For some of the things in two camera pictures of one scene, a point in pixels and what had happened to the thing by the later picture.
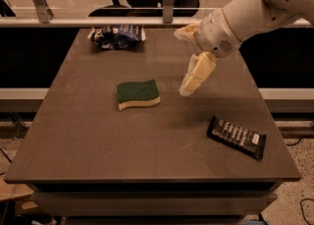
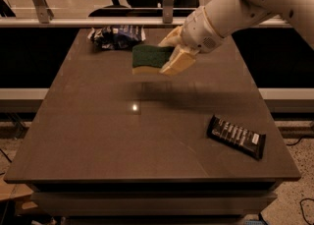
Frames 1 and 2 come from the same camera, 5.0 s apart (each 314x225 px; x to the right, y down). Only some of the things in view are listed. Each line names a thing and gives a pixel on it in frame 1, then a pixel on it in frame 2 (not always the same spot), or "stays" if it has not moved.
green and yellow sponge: x=137 y=93 → x=149 y=59
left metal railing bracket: x=45 y=14 stays
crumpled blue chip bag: x=118 y=36 stays
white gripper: x=216 y=33 → x=198 y=34
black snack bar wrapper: x=243 y=139 stays
